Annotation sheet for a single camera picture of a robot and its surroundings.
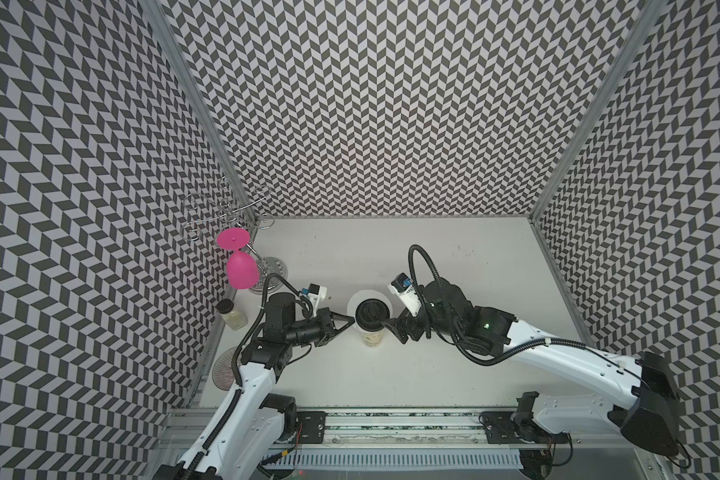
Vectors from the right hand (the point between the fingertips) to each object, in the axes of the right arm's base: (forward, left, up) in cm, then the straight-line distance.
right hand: (395, 313), depth 73 cm
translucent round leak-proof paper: (+3, +11, -1) cm, 11 cm away
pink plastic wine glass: (+11, +40, +5) cm, 42 cm away
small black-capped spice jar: (+4, +45, -10) cm, 46 cm away
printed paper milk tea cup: (-3, +6, -10) cm, 12 cm away
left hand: (-2, +10, -2) cm, 11 cm away
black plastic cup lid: (0, +6, 0) cm, 6 cm away
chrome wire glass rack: (+49, +60, -8) cm, 78 cm away
